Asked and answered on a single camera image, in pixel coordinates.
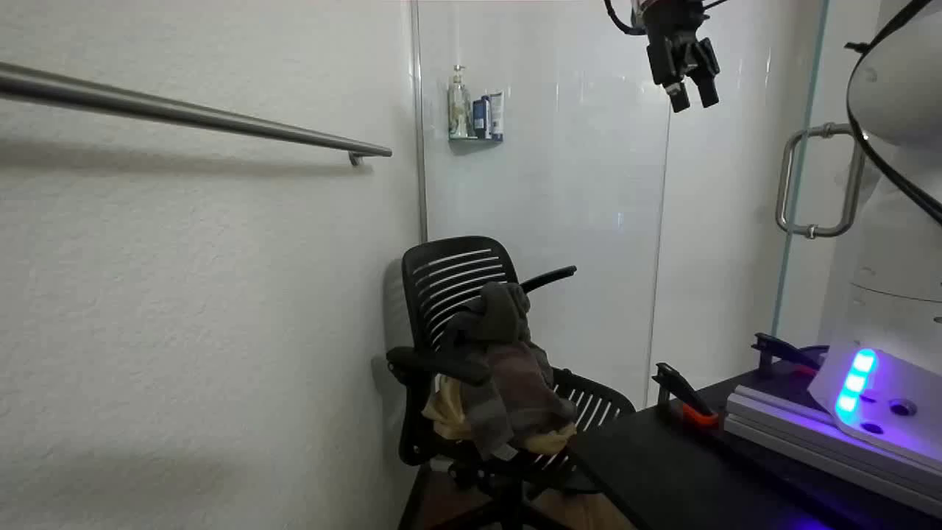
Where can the small blue bottle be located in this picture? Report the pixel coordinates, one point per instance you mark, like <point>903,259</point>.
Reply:
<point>476,118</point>

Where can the white blue box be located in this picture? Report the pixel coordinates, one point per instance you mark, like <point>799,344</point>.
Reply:
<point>494,115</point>

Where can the black mesh office chair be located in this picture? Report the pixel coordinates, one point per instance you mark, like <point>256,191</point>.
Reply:
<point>454,281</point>

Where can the metal wall towel bar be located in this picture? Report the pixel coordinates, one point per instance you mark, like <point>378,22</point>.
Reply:
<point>194,115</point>

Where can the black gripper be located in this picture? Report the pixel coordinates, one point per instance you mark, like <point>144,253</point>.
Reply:
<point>672,39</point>

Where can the brown grey towel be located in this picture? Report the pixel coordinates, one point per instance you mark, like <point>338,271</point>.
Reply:
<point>524,393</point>

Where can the dark blue clamp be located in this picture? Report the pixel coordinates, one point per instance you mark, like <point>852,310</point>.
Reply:
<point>783,349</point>

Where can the white soap bottle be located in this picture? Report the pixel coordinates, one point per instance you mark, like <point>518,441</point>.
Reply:
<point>456,106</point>

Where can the glass shower door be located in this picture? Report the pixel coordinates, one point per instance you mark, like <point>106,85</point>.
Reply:
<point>834,69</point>

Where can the black orange clamp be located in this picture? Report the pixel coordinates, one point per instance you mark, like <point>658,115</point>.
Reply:
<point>687,397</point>

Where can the small shower wall shelf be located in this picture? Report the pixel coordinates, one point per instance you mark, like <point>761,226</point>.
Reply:
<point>476,140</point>

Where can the yellow cloth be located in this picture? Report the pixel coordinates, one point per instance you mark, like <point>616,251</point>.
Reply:
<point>444,412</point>

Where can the device with blue lights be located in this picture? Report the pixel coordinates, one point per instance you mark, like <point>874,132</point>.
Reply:
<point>814,431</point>

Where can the dark grey towel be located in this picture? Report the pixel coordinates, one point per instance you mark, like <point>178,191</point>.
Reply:
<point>497,318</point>

